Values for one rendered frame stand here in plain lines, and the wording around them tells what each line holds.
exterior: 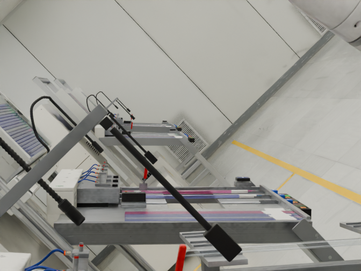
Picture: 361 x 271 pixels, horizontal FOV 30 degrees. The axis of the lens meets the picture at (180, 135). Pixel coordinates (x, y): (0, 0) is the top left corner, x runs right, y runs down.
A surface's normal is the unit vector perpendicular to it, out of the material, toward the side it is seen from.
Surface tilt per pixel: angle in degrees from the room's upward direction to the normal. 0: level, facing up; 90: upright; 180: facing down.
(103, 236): 90
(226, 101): 90
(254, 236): 90
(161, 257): 90
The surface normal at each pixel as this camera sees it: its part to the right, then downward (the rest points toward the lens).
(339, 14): -0.20, 0.69
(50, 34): 0.08, 0.07
